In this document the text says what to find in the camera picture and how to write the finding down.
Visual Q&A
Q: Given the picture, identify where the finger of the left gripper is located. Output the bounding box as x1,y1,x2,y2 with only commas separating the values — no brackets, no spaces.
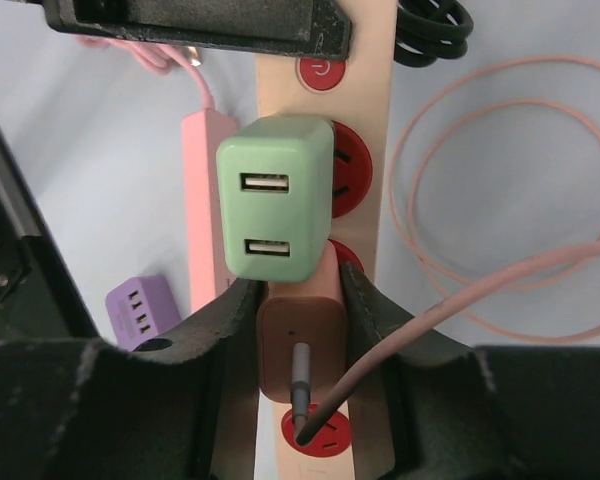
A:
41,0,352,61

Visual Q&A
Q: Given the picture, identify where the pink power strip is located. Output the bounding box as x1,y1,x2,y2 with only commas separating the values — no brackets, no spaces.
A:
182,108,237,312

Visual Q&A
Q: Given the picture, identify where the orange adapter plug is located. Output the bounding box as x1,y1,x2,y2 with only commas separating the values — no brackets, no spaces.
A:
256,242,348,404

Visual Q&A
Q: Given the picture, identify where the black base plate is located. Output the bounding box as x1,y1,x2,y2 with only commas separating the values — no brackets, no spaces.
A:
0,131,98,340

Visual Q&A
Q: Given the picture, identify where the pink coiled cable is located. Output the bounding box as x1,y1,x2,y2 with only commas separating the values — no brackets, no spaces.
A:
74,33,216,112

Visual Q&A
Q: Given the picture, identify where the beige power strip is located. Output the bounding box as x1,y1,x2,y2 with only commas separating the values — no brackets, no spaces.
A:
256,0,397,479

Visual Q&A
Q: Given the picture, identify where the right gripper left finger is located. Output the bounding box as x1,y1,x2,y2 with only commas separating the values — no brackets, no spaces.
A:
0,280,263,479

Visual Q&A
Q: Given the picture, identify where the green adapter plug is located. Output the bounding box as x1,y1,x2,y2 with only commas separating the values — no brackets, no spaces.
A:
217,115,335,283

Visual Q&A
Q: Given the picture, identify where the thin pink charging cable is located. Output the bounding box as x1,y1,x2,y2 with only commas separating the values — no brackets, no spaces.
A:
288,55,600,447

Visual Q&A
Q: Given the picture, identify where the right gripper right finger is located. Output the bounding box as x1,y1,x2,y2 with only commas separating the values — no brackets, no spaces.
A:
337,261,600,480

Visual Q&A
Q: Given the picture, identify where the black power cable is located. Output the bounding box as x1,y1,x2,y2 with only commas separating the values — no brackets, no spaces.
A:
392,0,475,69

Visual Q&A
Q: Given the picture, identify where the purple power strip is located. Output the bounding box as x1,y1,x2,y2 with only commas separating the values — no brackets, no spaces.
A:
105,274,182,351

